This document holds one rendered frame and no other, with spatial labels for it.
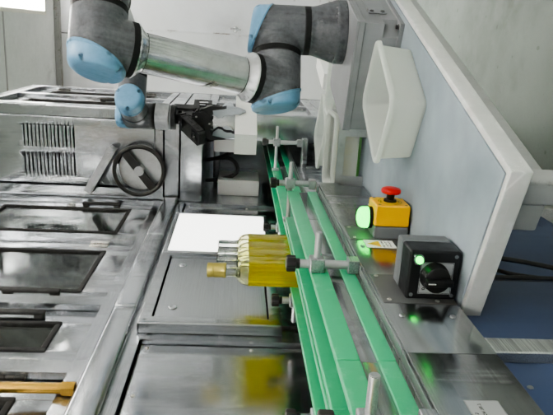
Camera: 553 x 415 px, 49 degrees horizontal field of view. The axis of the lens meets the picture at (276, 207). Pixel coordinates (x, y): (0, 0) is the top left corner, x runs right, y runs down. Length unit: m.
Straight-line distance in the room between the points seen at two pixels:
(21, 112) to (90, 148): 0.29
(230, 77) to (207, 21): 3.82
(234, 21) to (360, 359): 4.52
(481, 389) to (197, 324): 0.83
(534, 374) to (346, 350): 0.24
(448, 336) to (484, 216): 0.18
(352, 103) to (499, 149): 0.62
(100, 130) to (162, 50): 1.26
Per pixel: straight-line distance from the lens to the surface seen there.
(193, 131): 1.69
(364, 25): 1.39
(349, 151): 1.69
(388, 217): 1.22
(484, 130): 0.94
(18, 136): 2.65
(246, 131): 1.65
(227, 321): 1.46
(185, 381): 1.32
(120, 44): 1.29
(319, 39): 1.49
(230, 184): 2.64
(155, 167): 2.52
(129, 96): 1.64
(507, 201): 0.88
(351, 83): 1.43
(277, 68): 1.43
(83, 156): 2.59
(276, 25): 1.48
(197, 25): 5.20
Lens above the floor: 1.11
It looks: 4 degrees down
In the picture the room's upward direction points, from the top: 88 degrees counter-clockwise
